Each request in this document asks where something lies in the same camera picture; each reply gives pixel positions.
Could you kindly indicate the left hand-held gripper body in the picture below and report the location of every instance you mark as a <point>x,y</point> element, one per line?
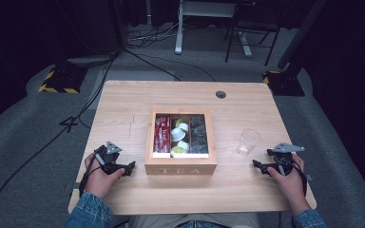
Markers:
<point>111,158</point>

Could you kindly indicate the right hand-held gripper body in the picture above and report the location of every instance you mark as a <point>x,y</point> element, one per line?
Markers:
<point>283,156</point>

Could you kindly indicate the wooden box with glass lid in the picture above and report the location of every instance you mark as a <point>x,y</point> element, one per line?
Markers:
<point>180,164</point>

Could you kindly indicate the person's left hand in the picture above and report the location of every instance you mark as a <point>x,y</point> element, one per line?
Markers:
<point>99,183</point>

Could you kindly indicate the person's right hand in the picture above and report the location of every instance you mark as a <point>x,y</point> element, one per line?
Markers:
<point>293,186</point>

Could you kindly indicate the clear glass cup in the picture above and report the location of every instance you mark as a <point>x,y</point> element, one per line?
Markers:
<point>249,141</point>

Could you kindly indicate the pile of red sachets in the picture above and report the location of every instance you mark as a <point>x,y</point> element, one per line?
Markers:
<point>162,134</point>

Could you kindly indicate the white capsule with green lid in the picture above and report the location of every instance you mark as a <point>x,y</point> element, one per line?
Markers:
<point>183,127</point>
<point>177,135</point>
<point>177,151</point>
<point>183,145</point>
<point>179,122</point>

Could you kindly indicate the yellow black striped stand base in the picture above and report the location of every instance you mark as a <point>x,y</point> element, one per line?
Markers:
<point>283,84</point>
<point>63,80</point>

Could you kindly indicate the person's lap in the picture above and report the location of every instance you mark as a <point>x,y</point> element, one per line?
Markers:
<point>193,221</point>

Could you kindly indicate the black stand pole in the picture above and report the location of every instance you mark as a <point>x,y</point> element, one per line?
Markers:
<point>301,34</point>

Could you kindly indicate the black chair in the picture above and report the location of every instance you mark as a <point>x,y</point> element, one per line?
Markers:
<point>250,28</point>

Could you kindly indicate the white desk frame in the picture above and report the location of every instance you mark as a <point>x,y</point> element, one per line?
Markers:
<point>179,31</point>

